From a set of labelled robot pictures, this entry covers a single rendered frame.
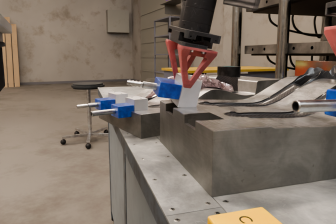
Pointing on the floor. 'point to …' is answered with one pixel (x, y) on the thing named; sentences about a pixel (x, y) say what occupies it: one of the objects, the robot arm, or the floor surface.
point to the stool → (87, 114)
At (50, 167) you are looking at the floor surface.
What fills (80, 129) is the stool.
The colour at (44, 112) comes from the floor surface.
